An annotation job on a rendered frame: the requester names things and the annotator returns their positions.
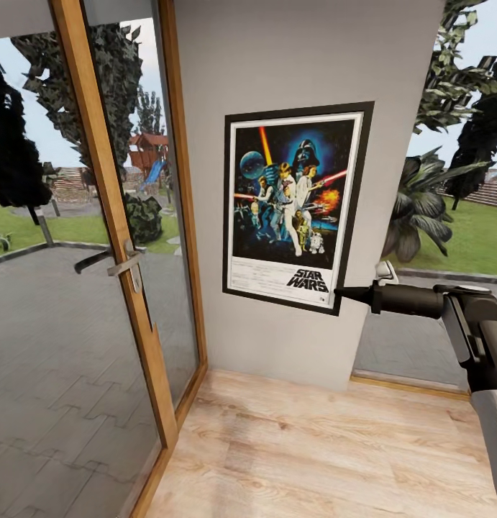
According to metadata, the poster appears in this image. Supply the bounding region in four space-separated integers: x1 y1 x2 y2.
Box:
222 101 375 317

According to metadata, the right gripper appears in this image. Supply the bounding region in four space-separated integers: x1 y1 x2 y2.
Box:
334 280 418 315

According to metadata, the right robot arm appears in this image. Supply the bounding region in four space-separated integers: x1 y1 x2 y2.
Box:
334 260 497 494

